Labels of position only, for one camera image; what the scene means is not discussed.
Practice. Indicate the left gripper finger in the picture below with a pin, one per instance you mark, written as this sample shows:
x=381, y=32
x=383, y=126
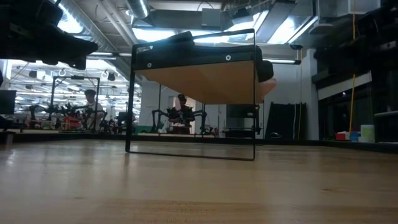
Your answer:
x=77, y=49

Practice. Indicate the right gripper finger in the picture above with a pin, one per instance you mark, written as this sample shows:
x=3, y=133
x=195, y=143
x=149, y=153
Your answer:
x=331, y=54

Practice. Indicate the pink slide sandal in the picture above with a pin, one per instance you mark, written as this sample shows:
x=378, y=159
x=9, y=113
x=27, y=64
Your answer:
x=269, y=87

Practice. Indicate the wooden shelf black metal frame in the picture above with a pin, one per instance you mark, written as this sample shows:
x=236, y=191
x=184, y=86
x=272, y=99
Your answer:
x=202, y=82

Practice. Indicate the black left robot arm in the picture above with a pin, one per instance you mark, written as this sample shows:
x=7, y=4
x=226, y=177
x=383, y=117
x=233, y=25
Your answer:
x=28, y=12

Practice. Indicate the background black robot arm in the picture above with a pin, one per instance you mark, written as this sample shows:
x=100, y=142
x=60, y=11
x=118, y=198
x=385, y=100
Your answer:
x=200, y=119
x=157, y=117

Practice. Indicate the long ceiling tube lamp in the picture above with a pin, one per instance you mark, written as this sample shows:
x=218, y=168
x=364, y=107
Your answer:
x=283, y=61

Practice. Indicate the person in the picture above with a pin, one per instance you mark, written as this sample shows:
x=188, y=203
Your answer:
x=93, y=107
x=183, y=112

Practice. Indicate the black monitor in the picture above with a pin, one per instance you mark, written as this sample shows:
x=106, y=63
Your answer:
x=7, y=99

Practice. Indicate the black folded panel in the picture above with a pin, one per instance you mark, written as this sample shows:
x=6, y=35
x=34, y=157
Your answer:
x=286, y=119

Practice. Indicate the pale green container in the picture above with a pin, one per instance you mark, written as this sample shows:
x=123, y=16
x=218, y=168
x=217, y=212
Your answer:
x=367, y=132

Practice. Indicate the red box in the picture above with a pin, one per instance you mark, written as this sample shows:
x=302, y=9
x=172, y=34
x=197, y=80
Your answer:
x=341, y=136

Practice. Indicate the blue box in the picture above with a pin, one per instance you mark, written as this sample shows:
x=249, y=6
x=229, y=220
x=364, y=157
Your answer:
x=355, y=137

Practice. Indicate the black equipment cart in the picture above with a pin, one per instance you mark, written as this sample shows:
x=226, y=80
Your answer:
x=242, y=110

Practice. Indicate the grey ceiling box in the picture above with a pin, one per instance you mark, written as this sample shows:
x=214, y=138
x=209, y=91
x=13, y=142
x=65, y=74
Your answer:
x=211, y=17

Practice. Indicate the black metal rig frame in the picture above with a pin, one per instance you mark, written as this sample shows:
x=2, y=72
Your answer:
x=77, y=77

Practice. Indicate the silver ceiling duct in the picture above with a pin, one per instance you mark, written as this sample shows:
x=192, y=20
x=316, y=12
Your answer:
x=138, y=7

